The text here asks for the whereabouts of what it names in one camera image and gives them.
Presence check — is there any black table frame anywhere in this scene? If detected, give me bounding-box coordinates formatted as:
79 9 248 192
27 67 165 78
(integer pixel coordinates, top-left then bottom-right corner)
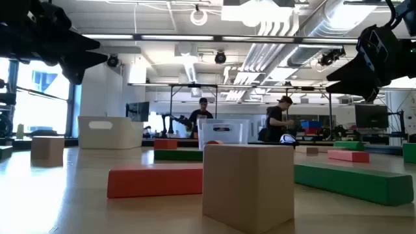
0 136 404 150

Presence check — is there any black and white ball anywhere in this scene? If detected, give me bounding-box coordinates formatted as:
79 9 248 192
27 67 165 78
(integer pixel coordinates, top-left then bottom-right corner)
279 133 297 146

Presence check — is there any cream plastic bin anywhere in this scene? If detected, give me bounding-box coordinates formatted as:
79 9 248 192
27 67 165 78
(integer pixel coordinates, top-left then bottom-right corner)
77 116 144 150

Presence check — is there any blue-grey bar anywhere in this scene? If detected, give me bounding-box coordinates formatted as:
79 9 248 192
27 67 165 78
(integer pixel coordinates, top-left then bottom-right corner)
363 144 404 156

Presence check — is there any black equipment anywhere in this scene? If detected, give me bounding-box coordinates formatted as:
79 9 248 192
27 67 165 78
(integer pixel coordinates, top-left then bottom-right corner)
0 79 17 139

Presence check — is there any natural wood cube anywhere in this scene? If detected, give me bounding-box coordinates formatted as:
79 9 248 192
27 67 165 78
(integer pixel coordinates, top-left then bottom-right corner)
31 135 65 168

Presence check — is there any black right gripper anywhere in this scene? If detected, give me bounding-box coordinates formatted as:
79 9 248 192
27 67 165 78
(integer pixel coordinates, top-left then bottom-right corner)
325 24 402 102

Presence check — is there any large bright window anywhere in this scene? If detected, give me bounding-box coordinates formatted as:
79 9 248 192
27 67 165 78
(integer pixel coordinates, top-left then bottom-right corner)
0 58 71 136

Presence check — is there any overhead light bar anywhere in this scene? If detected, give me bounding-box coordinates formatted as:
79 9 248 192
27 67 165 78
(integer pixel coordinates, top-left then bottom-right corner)
81 33 358 45

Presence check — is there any green cylinder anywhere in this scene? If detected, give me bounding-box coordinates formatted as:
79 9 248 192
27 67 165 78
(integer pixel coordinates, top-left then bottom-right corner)
333 140 365 152

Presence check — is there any small natural wood block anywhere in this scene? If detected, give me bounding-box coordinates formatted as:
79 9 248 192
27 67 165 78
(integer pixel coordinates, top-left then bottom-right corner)
294 146 319 155

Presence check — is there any white cable ring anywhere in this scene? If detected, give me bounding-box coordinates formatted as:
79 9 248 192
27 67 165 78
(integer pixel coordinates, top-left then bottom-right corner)
190 8 209 27

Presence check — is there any short green block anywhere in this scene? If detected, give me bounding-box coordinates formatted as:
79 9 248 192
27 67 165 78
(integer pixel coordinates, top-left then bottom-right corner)
402 142 416 164

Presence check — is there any red cube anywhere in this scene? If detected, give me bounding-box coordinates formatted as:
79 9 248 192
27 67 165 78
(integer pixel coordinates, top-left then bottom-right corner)
153 138 178 151

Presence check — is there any long red block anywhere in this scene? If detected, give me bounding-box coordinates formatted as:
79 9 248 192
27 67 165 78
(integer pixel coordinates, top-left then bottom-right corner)
107 164 204 199

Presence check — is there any black gantry frame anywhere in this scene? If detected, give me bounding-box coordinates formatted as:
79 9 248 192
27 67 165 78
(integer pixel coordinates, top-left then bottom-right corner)
168 83 218 137
285 86 334 140

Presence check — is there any clear plastic bin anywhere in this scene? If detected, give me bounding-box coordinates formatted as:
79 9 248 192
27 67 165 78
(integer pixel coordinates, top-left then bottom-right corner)
197 118 250 150

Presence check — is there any person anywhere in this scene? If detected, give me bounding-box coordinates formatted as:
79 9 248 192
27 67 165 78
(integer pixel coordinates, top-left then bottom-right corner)
188 97 215 139
265 95 295 143

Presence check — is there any blue crate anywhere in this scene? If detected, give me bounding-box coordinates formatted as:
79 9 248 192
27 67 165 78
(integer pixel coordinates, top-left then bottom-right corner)
300 120 322 129

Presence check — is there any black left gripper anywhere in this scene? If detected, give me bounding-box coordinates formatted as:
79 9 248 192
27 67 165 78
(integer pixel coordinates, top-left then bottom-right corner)
22 0 109 85

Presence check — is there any black monitor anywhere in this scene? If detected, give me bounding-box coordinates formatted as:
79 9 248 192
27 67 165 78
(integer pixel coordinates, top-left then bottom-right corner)
354 103 389 129
125 101 150 123

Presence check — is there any tall natural wood block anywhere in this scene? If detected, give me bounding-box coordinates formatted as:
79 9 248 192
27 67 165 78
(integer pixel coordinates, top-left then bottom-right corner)
201 144 295 234

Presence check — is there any long green block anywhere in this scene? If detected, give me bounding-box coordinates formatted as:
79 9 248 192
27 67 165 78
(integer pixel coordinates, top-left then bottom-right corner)
294 162 415 207

